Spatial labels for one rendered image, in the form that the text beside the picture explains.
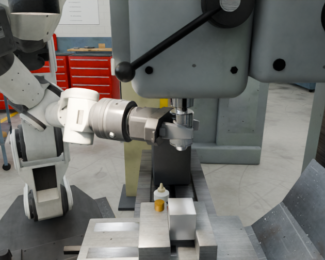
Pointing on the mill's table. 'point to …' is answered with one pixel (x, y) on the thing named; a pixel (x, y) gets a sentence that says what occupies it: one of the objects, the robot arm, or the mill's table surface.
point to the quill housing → (187, 52)
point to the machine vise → (228, 253)
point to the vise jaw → (153, 233)
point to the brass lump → (159, 205)
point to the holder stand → (171, 164)
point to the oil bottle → (161, 194)
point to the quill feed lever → (223, 18)
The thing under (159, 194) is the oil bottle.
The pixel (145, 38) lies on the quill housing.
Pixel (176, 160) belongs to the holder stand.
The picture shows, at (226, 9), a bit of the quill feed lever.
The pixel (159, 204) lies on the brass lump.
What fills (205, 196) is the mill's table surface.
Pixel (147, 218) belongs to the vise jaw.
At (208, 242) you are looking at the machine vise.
